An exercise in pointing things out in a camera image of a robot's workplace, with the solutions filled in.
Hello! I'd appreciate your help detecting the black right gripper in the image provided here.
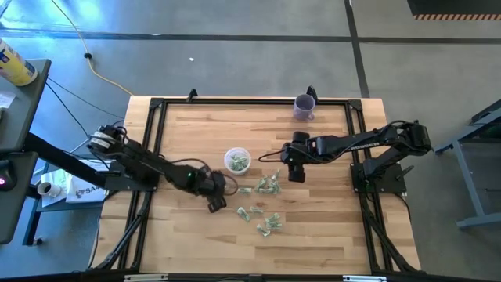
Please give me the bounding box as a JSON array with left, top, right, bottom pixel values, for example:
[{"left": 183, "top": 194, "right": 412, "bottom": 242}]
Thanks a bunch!
[{"left": 280, "top": 140, "right": 315, "bottom": 183}]

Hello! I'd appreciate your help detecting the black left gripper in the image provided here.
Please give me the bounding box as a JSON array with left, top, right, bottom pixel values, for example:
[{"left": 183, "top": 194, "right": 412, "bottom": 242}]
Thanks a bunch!
[{"left": 197, "top": 168, "right": 229, "bottom": 215}]

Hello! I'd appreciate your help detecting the clear plastic cup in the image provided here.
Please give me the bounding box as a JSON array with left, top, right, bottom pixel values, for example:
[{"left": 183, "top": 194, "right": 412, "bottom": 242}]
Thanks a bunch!
[{"left": 223, "top": 146, "right": 253, "bottom": 176}]

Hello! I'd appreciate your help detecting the lilac faceted mug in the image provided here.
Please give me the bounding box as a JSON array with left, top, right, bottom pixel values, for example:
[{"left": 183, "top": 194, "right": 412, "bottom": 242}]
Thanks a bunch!
[{"left": 293, "top": 93, "right": 317, "bottom": 122}]

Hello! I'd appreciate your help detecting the white printed paper sheet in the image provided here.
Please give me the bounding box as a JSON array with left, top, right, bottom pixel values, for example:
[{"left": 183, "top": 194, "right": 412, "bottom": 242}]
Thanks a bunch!
[{"left": 64, "top": 159, "right": 109, "bottom": 204}]

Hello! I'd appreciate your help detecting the black diagonal support bar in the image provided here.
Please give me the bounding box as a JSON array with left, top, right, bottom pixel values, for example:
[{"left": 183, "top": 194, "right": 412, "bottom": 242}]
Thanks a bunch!
[{"left": 23, "top": 132, "right": 113, "bottom": 189}]

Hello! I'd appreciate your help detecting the white pipe piece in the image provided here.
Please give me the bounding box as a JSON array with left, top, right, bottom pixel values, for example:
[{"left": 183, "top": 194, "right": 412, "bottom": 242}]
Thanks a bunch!
[{"left": 37, "top": 182, "right": 63, "bottom": 197}]

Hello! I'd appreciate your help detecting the grey-blue metal stand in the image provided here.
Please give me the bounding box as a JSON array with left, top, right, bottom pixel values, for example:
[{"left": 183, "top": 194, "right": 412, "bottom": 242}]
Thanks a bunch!
[{"left": 432, "top": 98, "right": 501, "bottom": 230}]

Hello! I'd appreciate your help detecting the black cart shelf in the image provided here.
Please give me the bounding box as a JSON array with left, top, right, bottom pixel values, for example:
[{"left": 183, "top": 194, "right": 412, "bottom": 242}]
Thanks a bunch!
[{"left": 0, "top": 150, "right": 40, "bottom": 246}]

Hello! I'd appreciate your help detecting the grey desk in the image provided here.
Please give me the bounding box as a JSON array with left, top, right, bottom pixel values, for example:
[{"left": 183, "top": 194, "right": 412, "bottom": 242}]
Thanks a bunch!
[{"left": 0, "top": 58, "right": 52, "bottom": 154}]

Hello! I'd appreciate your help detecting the black device red light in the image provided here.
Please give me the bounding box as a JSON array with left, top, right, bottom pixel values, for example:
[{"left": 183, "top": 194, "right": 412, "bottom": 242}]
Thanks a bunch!
[{"left": 0, "top": 159, "right": 17, "bottom": 193}]

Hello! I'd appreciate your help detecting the black mat hazard stripe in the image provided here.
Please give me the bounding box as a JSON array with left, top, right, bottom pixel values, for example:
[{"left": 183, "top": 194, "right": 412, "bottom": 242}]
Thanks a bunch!
[{"left": 406, "top": 0, "right": 501, "bottom": 21}]

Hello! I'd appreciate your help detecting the small white paper note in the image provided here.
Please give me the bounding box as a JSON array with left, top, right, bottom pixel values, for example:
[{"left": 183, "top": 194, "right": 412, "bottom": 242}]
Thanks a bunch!
[{"left": 0, "top": 90, "right": 17, "bottom": 110}]

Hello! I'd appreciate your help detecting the yellow wipes canister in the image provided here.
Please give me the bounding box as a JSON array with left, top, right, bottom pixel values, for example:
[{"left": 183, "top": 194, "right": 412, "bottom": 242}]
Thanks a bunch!
[{"left": 0, "top": 38, "right": 38, "bottom": 87}]

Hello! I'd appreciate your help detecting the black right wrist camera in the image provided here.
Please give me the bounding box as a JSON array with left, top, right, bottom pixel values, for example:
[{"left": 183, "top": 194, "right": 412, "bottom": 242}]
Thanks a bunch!
[{"left": 292, "top": 131, "right": 312, "bottom": 146}]

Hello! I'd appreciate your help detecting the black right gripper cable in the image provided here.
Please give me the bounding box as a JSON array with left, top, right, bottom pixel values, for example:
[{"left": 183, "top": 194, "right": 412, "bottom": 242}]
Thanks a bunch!
[{"left": 258, "top": 147, "right": 289, "bottom": 163}]

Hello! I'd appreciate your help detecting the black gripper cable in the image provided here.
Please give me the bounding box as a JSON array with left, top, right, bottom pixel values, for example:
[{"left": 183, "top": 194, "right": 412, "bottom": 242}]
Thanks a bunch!
[
  {"left": 258, "top": 147, "right": 289, "bottom": 163},
  {"left": 171, "top": 157, "right": 240, "bottom": 197}
]

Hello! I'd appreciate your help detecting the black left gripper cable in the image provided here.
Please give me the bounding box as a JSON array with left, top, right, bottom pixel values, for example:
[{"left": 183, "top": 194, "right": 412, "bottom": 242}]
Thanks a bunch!
[{"left": 171, "top": 157, "right": 240, "bottom": 197}]

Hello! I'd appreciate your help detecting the black aluminium table frame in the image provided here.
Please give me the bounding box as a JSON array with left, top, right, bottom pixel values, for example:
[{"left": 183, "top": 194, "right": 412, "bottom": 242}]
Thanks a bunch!
[{"left": 88, "top": 96, "right": 422, "bottom": 275}]

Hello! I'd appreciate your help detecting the silver metal bracket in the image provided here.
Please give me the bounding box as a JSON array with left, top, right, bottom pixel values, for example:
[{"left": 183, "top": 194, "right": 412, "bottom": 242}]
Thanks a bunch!
[
  {"left": 124, "top": 273, "right": 169, "bottom": 282},
  {"left": 343, "top": 275, "right": 387, "bottom": 282}
]

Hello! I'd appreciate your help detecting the yellow floor cable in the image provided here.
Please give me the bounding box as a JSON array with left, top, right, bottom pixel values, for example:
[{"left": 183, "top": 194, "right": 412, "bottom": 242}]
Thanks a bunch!
[{"left": 49, "top": 0, "right": 135, "bottom": 97}]

